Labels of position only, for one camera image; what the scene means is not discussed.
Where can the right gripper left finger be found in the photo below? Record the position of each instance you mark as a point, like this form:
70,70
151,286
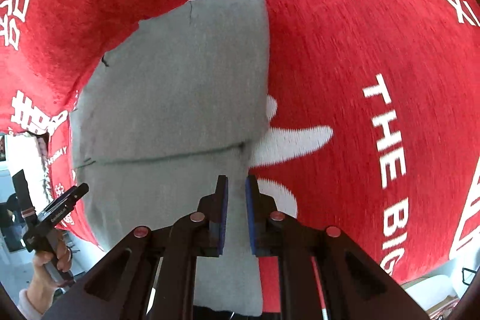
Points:
150,274

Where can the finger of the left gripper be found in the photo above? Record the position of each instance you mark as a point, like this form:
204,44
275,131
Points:
67,201

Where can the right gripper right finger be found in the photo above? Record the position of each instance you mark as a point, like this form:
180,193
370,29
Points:
323,274

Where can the grey knit sweater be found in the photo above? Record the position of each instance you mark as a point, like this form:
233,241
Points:
178,103

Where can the pink sleeve left forearm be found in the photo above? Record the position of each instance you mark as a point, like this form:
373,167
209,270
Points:
26,308

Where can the person's left hand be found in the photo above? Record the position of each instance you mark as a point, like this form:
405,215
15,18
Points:
41,290

